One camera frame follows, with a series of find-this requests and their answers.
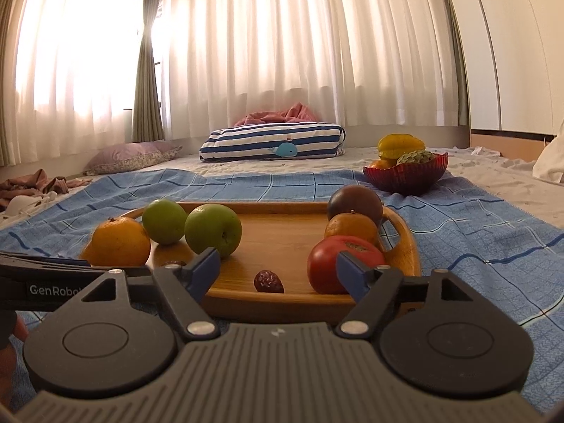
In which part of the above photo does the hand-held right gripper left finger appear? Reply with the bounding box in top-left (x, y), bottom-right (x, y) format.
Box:
top-left (57, 248), bottom-right (221, 342)

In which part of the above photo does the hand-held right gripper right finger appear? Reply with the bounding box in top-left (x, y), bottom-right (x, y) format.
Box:
top-left (333, 250), bottom-right (490, 340)

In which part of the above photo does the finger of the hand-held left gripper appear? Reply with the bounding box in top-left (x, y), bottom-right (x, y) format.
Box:
top-left (0, 250), bottom-right (92, 270)

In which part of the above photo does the red tomato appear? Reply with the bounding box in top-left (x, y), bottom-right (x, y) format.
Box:
top-left (307, 235), bottom-right (387, 295)

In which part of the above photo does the small mandarin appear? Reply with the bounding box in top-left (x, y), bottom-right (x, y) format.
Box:
top-left (325, 213), bottom-right (380, 252)

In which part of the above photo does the dried red date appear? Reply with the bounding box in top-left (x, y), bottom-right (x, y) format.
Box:
top-left (254, 270), bottom-right (285, 294)

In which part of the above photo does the large orange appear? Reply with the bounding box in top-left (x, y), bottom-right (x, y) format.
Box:
top-left (80, 217), bottom-right (152, 267)

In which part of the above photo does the purple passion fruit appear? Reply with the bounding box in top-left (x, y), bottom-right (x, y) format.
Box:
top-left (327, 185), bottom-right (384, 226)

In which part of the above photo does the wooden tray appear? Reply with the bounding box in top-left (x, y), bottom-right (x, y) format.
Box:
top-left (81, 201), bottom-right (421, 324)

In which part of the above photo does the person's left hand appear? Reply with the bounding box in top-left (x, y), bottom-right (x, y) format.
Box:
top-left (0, 312), bottom-right (29, 406)

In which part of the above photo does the white crumpled cloth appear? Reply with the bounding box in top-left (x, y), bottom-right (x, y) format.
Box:
top-left (4, 191), bottom-right (59, 220)

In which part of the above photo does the dusty pink cloth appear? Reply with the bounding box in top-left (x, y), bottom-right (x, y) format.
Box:
top-left (0, 168), bottom-right (70, 208)

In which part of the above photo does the red glass bowl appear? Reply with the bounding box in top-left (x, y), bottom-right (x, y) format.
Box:
top-left (362, 152), bottom-right (449, 196)

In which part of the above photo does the blue checked blanket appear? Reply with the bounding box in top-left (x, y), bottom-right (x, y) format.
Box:
top-left (0, 168), bottom-right (564, 423)

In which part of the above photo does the green custard apple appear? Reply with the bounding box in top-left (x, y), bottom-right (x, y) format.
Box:
top-left (395, 150), bottom-right (436, 167)

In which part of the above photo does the purple floral pillow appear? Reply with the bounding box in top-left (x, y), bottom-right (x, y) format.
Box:
top-left (84, 141), bottom-right (183, 176)

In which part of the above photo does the yellow starfruit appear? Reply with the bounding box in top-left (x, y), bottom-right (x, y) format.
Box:
top-left (377, 133), bottom-right (427, 162)

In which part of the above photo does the blue striped pillow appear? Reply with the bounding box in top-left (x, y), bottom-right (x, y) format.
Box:
top-left (199, 121), bottom-right (347, 161)

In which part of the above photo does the beige bed sheet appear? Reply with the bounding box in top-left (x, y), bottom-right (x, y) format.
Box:
top-left (0, 143), bottom-right (564, 232)

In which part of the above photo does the pink crumpled blanket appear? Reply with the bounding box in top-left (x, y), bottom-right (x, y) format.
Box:
top-left (233, 102), bottom-right (320, 128)

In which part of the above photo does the white sheer curtain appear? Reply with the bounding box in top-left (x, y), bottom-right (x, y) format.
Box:
top-left (152, 0), bottom-right (468, 142)
top-left (0, 0), bottom-right (146, 168)

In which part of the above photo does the olive green curtain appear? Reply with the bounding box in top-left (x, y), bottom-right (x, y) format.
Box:
top-left (132, 0), bottom-right (166, 144)
top-left (434, 0), bottom-right (471, 129)

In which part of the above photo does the white bedding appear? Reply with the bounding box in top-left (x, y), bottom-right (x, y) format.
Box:
top-left (532, 125), bottom-right (564, 186)

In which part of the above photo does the white wardrobe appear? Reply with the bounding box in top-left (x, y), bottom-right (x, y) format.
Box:
top-left (441, 0), bottom-right (564, 161)

